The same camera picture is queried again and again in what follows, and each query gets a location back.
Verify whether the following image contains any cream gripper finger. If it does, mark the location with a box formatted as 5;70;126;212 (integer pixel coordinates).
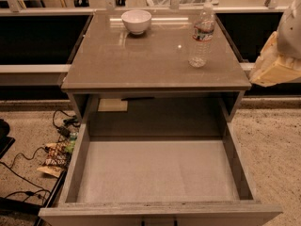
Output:
249;31;301;87

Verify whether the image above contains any clear plastic water bottle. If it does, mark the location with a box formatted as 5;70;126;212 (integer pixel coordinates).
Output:
188;2;215;68

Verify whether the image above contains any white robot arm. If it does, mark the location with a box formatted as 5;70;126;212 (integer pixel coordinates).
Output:
249;0;301;87

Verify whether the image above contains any grey drawer cabinet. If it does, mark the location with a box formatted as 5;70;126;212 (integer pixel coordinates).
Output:
60;8;253;138

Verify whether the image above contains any open grey top drawer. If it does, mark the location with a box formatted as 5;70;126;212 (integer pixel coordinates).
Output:
40;96;282;226

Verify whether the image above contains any white ceramic bowl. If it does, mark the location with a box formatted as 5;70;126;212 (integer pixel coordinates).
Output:
121;9;151;35

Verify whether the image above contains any black power adapter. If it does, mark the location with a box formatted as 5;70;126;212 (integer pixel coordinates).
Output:
57;126;71;137

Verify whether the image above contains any black object at left edge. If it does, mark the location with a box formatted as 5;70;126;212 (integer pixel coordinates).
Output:
0;119;15;159

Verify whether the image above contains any black floor cable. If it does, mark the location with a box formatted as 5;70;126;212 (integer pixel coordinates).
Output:
0;108;79;205

